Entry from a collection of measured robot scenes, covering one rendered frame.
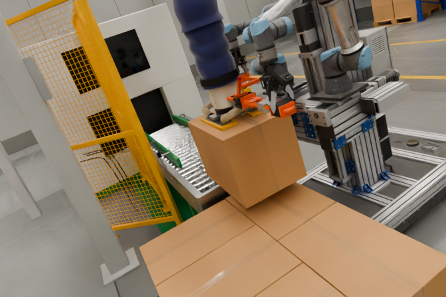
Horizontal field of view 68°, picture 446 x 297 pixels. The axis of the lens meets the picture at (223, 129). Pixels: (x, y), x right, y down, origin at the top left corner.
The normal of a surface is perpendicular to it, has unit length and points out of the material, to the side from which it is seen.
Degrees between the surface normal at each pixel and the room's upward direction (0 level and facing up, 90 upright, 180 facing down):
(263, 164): 90
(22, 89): 90
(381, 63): 90
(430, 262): 0
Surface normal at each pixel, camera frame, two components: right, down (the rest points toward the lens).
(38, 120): 0.43, 0.16
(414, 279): -0.32, -0.90
